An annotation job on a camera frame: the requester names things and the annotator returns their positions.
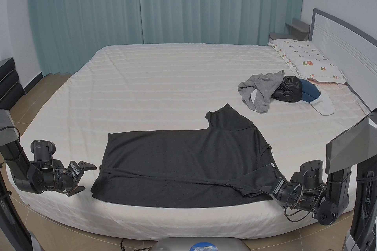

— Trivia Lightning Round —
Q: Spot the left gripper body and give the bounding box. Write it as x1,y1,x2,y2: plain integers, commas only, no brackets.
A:
54,162,83,193

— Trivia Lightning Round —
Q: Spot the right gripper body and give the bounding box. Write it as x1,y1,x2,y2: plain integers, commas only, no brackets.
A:
270,178,301,207

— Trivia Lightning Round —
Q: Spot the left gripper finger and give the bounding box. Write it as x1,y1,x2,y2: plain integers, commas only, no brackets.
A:
66,185,86,197
78,160,97,171

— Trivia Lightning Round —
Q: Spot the black T-shirt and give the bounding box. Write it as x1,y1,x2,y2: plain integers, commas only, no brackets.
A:
90,103,285,209

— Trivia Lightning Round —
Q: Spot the bed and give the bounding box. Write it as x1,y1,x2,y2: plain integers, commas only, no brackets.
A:
6,8,377,240

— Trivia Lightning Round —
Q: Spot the white garment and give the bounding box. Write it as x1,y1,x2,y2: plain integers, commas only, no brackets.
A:
309,92,336,116

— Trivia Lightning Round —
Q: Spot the black shiny garment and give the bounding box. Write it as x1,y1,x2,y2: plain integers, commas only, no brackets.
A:
271,76,303,103

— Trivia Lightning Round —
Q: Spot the dark blue garment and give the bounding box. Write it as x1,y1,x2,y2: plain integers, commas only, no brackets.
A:
300,79,321,105

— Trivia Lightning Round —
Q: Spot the grey garment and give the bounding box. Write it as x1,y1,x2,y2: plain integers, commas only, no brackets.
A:
237,70,285,114

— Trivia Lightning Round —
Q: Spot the black chest of drawers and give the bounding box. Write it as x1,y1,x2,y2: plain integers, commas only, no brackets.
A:
0,57,24,110

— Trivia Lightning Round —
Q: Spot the white printed pillow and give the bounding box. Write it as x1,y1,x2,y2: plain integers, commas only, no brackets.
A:
267,39,347,85

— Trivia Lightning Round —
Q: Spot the grey bedside table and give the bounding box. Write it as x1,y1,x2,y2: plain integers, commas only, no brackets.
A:
269,18,310,41

